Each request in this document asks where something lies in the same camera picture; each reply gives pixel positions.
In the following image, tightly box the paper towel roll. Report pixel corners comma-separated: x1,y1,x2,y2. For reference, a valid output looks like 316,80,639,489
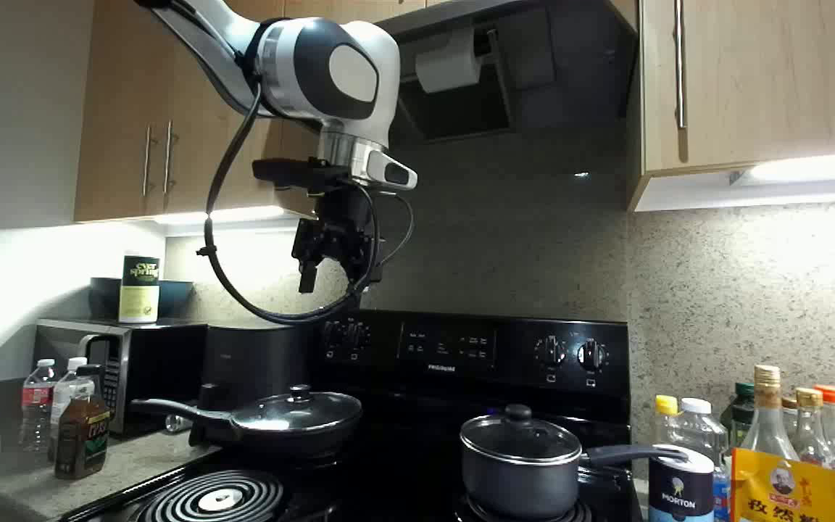
413,29,480,93

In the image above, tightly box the gold cap glass bottle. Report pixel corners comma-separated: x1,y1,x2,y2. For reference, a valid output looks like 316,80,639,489
792,385,831,466

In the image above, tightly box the white cap bottle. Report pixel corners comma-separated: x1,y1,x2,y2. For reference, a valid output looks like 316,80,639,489
674,395,729,522

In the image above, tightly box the blue salt canister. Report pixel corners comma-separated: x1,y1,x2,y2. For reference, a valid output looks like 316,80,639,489
650,443,712,522

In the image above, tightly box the yellow label sauce bottle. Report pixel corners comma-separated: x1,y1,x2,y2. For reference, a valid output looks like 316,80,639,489
729,364,835,522

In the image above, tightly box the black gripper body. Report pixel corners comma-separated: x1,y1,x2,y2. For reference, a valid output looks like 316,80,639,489
252,158,373,288

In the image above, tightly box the blue bowl on microwave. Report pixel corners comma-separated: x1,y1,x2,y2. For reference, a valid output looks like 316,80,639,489
87,279,193,321

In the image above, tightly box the black frying pan with lid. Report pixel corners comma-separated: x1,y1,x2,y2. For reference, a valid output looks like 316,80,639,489
132,382,361,459

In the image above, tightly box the black microwave oven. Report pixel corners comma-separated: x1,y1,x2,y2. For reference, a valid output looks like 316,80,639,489
35,319,206,438

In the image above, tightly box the wooden cabinet near hood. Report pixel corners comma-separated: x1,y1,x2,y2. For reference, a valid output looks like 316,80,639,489
632,0,835,212

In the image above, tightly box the dark brown glass bottle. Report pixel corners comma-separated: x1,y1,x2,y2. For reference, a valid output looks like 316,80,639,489
55,399,110,477

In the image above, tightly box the green tin canister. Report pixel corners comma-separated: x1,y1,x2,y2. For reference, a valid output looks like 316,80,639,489
118,254,160,321

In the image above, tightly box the clear water bottle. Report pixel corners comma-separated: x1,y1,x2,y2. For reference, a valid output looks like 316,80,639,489
48,357,96,453

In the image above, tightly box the green bottle behind sauces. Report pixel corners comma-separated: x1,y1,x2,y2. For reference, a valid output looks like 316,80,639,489
724,382,754,447

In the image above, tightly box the under cabinet light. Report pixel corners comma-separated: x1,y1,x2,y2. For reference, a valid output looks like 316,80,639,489
732,153,835,185

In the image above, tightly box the dark saucepan with glass lid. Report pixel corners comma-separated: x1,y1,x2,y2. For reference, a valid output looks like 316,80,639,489
457,404,664,522

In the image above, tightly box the yellow cap bottle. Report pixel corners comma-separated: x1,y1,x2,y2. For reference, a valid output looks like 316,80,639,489
651,395,679,443

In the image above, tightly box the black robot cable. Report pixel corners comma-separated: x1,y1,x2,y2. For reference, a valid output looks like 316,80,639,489
193,85,416,328

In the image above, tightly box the water bottle red label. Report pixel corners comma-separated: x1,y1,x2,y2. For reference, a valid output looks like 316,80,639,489
20,357,55,450

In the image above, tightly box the black electric stove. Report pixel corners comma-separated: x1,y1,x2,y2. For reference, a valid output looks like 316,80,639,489
57,311,642,522

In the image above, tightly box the black range hood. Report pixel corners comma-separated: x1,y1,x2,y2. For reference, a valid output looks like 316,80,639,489
383,0,637,145

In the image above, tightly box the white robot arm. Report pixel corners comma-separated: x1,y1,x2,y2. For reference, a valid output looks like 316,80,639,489
136,0,416,293

